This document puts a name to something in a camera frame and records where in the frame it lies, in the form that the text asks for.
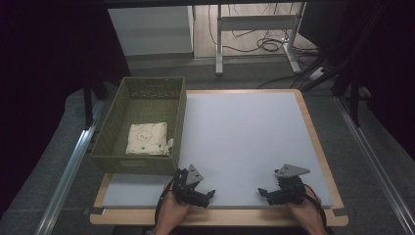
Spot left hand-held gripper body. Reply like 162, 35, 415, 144
172, 164, 211, 209

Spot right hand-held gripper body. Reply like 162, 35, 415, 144
267, 164, 311, 207

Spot green woven basket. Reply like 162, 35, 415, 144
89, 76, 188, 176

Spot cream cloth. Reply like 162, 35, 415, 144
125, 121, 174, 157

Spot person's right hand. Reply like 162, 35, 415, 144
287, 197, 322, 235

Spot person's left hand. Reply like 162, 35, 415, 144
153, 192, 192, 235

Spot white foam board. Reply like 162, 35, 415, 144
102, 91, 334, 210

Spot black stand leg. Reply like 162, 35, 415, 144
332, 65, 364, 128
81, 77, 110, 129

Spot white power strip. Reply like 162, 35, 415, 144
307, 67, 327, 81

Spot white cabinet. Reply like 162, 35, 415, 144
107, 5, 196, 59

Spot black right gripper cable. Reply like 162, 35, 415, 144
302, 184, 328, 234

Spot aluminium rail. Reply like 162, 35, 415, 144
33, 99, 106, 235
334, 96, 415, 235

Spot tangled black floor cables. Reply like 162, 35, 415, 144
208, 3, 320, 67

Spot white desk frame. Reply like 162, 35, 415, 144
214, 2, 302, 76

